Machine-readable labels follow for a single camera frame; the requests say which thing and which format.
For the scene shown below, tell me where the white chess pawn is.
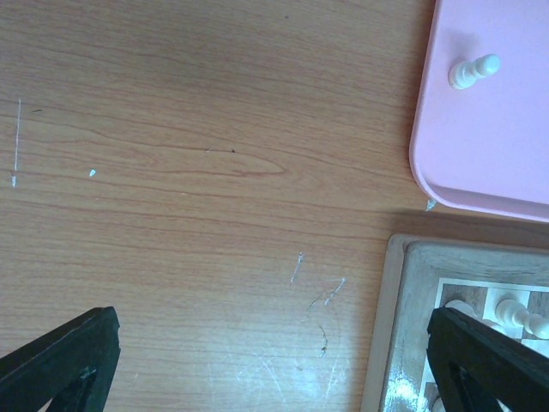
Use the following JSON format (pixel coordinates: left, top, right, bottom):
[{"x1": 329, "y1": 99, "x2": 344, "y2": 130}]
[
  {"x1": 495, "y1": 299, "x2": 548, "y2": 340},
  {"x1": 448, "y1": 54, "x2": 501, "y2": 90}
]

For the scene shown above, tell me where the pink plastic tray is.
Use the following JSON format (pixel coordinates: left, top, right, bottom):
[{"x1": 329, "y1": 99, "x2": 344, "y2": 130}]
[{"x1": 409, "y1": 1, "x2": 548, "y2": 221}]

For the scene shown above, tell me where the white chess rook piece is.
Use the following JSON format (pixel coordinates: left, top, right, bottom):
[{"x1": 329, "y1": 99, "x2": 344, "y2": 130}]
[
  {"x1": 444, "y1": 300, "x2": 477, "y2": 318},
  {"x1": 431, "y1": 397, "x2": 445, "y2": 412}
]

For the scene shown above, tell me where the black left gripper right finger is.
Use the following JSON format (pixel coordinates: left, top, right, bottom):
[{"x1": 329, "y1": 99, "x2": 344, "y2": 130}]
[{"x1": 427, "y1": 308, "x2": 548, "y2": 411}]

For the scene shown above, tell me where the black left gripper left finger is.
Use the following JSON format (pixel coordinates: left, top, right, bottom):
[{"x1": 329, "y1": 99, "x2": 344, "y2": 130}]
[{"x1": 1, "y1": 306, "x2": 121, "y2": 411}]

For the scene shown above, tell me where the wooden chess board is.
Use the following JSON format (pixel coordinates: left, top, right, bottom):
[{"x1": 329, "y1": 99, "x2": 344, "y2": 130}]
[{"x1": 361, "y1": 234, "x2": 548, "y2": 411}]

